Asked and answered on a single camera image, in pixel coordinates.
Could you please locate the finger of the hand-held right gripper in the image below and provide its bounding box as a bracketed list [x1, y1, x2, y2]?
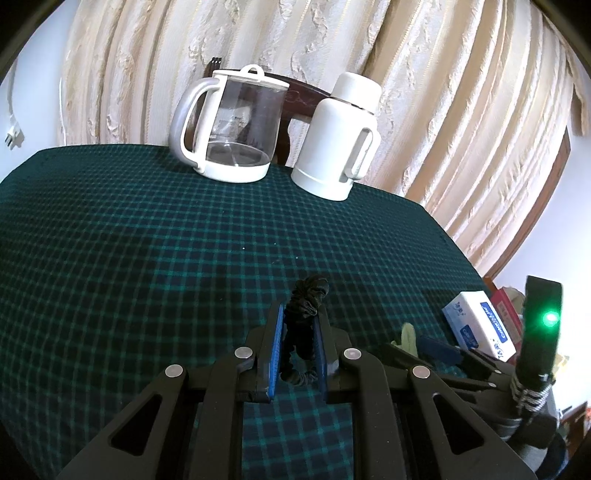
[381, 344, 513, 416]
[418, 335, 515, 384]

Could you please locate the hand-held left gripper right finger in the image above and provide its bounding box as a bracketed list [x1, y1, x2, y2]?
[314, 307, 539, 480]

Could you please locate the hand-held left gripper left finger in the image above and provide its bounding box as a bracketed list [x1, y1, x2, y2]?
[58, 300, 284, 480]

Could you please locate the pale yellow towel red print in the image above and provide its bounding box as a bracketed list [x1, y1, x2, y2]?
[390, 323, 419, 356]

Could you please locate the black hair tie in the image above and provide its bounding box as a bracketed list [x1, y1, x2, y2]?
[279, 274, 331, 388]

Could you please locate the white and blue tissue packet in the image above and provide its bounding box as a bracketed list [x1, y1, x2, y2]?
[442, 291, 518, 361]

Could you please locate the red box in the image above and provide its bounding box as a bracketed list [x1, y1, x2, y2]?
[489, 286, 527, 342]

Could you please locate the white thermos jug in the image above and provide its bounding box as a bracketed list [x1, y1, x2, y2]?
[291, 71, 383, 201]

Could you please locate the beige patterned curtain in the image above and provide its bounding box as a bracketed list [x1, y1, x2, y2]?
[58, 0, 587, 278]

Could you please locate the dark wooden chair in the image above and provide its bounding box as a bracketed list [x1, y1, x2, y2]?
[205, 56, 331, 167]

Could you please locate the wooden door frame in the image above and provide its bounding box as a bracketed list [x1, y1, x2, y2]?
[480, 127, 573, 280]

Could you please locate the glass kettle with white handle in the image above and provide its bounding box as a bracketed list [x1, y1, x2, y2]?
[168, 65, 291, 184]

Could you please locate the white power plug cable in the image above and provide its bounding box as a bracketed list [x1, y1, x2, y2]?
[4, 60, 24, 151]

